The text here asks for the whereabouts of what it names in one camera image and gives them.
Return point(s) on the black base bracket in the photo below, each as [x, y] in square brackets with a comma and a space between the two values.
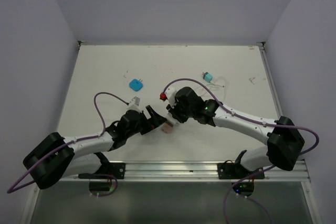
[230, 170]
[114, 169]

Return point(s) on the right black base bracket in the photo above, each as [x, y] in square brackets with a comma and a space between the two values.
[230, 170]

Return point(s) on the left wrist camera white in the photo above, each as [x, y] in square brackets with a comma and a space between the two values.
[134, 104]

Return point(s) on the aluminium mounting rail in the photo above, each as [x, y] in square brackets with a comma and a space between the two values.
[206, 171]

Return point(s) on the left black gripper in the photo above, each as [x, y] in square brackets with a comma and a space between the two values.
[155, 117]

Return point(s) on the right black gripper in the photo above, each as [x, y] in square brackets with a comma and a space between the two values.
[173, 110]

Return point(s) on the teal USB charger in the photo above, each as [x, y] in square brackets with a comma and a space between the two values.
[207, 77]

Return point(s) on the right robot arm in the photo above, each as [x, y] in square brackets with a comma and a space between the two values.
[282, 143]

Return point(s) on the brown USB charger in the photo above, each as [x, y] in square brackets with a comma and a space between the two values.
[167, 128]

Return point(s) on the blue plug adapter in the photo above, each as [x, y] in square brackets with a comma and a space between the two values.
[136, 85]

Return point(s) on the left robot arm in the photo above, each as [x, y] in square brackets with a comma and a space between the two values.
[57, 157]

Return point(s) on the left black base bracket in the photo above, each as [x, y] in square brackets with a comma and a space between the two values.
[114, 169]

